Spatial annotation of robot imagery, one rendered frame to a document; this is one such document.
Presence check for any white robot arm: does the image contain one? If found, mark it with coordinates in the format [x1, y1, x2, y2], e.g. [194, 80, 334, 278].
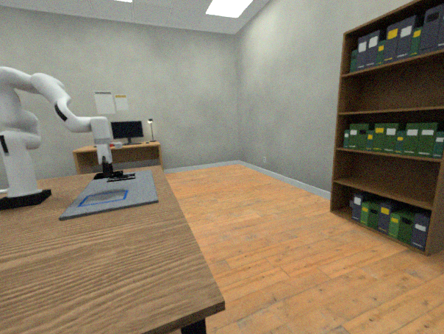
[0, 66, 123, 198]

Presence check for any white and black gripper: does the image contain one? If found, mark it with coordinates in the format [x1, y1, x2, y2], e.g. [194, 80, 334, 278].
[95, 143, 113, 177]

